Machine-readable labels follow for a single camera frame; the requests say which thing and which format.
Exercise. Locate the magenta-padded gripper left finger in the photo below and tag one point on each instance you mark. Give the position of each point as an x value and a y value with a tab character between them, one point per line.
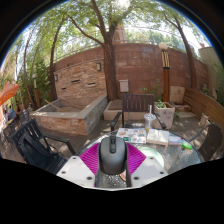
87	160

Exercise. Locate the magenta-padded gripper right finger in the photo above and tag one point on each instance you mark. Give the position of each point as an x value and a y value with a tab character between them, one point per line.
138	161

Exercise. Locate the dark grey computer mouse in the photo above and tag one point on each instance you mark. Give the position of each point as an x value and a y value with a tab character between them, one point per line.
112	156

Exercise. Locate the colourful picture magazine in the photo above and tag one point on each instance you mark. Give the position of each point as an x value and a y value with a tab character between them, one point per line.
131	135

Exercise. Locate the white book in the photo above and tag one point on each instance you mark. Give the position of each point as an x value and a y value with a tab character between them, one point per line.
158	136

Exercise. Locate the clear plastic cup with straw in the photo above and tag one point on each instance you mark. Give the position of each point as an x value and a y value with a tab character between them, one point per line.
149	121

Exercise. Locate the stone raised basin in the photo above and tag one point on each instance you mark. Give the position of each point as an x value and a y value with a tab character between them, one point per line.
66	121

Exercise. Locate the black slatted chair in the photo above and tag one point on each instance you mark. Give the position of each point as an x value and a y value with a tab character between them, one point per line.
36	150

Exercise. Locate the empty concrete planter box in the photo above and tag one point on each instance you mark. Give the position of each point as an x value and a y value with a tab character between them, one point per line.
111	113

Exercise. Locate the concrete planter with plant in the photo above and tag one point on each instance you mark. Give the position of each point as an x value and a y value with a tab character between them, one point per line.
165	115

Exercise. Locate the dark wooden slatted chair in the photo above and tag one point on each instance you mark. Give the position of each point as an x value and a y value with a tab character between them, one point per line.
136	102

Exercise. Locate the white utility box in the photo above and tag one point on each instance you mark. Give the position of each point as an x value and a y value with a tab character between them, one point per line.
124	86

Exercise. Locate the brown wicker chair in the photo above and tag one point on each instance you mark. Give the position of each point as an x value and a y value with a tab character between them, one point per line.
213	141

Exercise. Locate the curved wooden bench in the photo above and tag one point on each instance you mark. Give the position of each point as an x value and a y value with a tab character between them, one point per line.
203	105

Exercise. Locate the forked tree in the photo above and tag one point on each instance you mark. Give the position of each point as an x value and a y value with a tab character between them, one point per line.
110	70

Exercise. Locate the thin curved tree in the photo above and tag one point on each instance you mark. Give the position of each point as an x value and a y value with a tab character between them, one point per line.
52	73

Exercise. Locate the orange parasol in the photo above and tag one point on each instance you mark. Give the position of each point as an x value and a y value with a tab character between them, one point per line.
8	92

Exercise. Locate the slender leaning tree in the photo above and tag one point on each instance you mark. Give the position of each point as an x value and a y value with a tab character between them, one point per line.
190	63

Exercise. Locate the short garden lamp post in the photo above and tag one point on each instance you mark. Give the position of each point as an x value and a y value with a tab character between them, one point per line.
36	91

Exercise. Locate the black wall lamp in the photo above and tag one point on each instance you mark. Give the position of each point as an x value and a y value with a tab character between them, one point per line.
98	66
56	77

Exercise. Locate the wooden garden lamp post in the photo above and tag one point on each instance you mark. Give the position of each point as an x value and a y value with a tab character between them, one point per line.
165	73

